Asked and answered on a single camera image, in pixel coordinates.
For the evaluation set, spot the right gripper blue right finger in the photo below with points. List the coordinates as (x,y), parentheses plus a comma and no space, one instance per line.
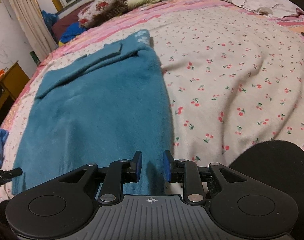
(188,174)

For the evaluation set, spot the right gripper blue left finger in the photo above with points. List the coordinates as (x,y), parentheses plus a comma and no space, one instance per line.
(116,175)

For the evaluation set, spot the pale yellow pillow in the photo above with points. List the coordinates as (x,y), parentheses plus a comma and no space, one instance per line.
(133,4)

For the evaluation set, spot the wooden desk cabinet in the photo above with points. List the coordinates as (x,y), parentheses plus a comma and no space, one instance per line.
(12,82)

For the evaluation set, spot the pink patterned pillow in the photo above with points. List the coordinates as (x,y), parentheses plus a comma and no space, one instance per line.
(273,8)

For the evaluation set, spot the cherry print white bedsheet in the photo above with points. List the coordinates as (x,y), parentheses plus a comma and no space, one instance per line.
(199,140)

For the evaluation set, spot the blue cloth near window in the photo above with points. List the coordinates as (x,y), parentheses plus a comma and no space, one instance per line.
(71,32)

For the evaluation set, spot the teal fuzzy knit sweater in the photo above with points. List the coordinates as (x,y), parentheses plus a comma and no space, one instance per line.
(101,108)

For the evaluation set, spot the floral red white pillow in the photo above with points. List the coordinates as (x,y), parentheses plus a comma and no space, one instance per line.
(99,11)

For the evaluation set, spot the maroon bench cushion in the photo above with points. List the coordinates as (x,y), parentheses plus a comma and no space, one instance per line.
(60,26)

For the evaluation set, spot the bright blue knit sweater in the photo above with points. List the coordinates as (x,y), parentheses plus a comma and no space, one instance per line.
(0,142)

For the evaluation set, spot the pink striped quilt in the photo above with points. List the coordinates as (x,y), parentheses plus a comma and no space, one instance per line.
(219,62)

